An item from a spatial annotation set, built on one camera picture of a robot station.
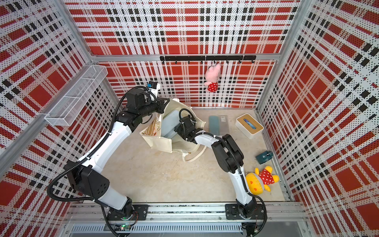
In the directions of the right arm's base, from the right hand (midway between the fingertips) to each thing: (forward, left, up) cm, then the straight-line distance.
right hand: (177, 127), depth 98 cm
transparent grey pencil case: (+9, -33, -10) cm, 36 cm away
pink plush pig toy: (+25, -23, +24) cm, 42 cm away
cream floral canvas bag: (-20, -10, +3) cm, 22 cm away
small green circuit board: (-54, +21, -6) cm, 58 cm away
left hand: (-2, 0, +27) cm, 27 cm away
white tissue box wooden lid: (+5, -50, -6) cm, 51 cm away
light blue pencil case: (+1, +5, +5) cm, 7 cm away
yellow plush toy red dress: (-35, -45, -2) cm, 57 cm away
